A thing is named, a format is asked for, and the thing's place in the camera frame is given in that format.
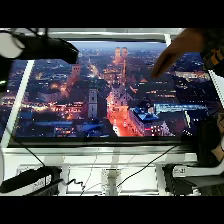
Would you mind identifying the person's hand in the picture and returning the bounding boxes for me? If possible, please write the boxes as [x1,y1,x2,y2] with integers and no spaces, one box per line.
[151,28,205,79]

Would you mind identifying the black cable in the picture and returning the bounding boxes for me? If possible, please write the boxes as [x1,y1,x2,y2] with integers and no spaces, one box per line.
[58,177,88,197]
[115,144,183,190]
[80,154,99,197]

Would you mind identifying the silver frame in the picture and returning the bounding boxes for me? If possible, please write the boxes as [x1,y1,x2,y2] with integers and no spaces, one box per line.
[0,27,224,197]

